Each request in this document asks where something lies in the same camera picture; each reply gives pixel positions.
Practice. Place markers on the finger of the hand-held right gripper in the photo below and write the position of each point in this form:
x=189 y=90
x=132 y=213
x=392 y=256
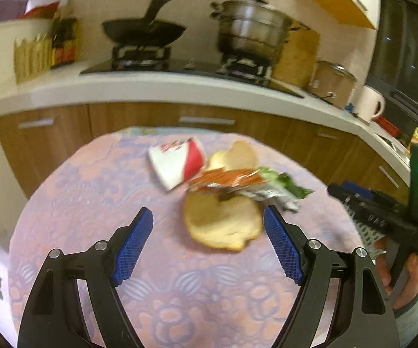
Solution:
x=347 y=195
x=365 y=190

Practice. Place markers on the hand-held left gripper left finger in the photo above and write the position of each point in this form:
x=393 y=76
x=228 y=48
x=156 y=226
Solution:
x=132 y=246

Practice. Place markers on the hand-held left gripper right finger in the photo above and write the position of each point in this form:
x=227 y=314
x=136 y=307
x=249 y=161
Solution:
x=283 y=246

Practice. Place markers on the large bread slice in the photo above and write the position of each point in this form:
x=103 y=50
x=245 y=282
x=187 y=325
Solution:
x=220 y=221

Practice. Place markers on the person's right forearm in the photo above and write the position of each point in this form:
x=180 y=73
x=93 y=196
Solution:
x=412 y=319

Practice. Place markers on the person's right hand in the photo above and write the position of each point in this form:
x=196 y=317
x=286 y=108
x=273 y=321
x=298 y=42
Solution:
x=414 y=279

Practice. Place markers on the leafy green vegetable scrap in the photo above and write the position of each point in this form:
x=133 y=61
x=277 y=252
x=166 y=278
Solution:
x=292 y=186

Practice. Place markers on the yellow dish soap bottle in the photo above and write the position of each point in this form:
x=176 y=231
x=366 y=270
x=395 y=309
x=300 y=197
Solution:
x=417 y=136

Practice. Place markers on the floral pink purple tablecloth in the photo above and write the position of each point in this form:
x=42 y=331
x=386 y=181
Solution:
x=176 y=290

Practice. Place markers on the red plastic tray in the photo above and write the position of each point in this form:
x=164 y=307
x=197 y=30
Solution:
x=388 y=126

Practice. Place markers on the white electric kettle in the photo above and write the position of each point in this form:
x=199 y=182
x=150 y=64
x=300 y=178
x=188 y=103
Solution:
x=367 y=105

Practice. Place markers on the orange snack wrapper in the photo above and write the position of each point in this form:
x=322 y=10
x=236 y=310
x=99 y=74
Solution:
x=227 y=179

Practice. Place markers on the red white paper cup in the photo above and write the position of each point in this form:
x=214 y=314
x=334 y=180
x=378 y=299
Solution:
x=169 y=166

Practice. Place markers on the small bread piece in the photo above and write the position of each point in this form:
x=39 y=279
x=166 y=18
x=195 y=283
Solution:
x=238 y=156

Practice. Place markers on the beige rice cooker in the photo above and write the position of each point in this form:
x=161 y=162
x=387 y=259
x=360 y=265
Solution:
x=330 y=83

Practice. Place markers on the wooden base cabinets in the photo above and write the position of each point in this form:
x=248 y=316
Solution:
x=67 y=134

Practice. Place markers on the wooden cutting board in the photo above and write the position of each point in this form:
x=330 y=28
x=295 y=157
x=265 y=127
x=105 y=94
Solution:
x=299 y=61

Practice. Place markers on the dark kitchen window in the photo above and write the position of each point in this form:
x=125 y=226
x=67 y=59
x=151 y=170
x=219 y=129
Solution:
x=401 y=50

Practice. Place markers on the black glass gas stove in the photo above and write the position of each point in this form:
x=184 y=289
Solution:
x=140 y=67

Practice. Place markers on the stainless steel steamer pot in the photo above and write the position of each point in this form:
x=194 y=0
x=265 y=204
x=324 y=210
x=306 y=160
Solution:
x=249 y=32

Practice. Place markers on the yellow wicker basket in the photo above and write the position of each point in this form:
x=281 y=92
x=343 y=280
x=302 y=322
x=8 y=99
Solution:
x=31 y=58

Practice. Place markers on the black wok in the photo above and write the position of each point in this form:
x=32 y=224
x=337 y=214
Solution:
x=143 y=32

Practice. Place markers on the dark sauce bottle red label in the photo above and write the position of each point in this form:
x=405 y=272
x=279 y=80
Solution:
x=70 y=41
x=57 y=43

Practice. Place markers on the red white box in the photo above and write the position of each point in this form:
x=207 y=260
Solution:
x=42 y=9

